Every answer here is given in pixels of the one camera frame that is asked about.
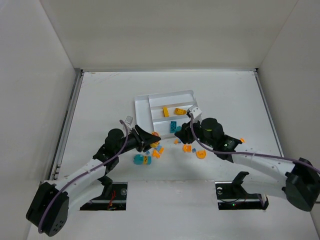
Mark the orange round lego piece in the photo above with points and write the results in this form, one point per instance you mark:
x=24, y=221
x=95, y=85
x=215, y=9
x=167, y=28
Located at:
x=187, y=148

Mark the orange small lego plates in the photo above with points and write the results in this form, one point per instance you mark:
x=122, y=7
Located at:
x=156, y=154

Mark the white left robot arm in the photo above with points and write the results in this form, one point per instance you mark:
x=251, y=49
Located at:
x=53, y=201

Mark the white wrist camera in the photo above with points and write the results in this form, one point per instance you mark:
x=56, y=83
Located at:
x=195, y=112
x=128, y=121

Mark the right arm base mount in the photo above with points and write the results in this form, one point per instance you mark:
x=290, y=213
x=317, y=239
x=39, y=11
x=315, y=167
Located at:
x=232, y=196

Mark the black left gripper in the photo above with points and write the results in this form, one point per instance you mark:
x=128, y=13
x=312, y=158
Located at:
x=137, y=138

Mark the yellow long duplo brick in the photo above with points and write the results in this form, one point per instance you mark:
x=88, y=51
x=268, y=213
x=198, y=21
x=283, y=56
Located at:
x=165, y=112

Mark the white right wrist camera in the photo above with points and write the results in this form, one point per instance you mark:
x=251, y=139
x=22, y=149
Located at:
x=195, y=112

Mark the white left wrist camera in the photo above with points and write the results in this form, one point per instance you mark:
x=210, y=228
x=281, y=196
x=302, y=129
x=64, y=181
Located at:
x=128, y=121

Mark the orange half-round lego piece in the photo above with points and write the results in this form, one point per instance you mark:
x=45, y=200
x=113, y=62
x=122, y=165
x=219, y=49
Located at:
x=201, y=154

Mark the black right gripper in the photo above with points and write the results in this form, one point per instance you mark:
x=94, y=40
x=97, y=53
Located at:
x=189, y=131

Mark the white divided plastic tray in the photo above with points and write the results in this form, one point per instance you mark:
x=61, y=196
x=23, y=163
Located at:
x=156, y=112

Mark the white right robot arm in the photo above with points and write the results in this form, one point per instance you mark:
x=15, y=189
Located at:
x=296, y=181

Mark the teal rounded duplo block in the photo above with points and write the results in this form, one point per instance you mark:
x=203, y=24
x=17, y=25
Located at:
x=138, y=159

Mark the teal long duplo brick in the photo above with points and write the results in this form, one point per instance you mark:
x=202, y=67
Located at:
x=173, y=127

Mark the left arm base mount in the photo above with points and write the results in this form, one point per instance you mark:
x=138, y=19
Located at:
x=113, y=197

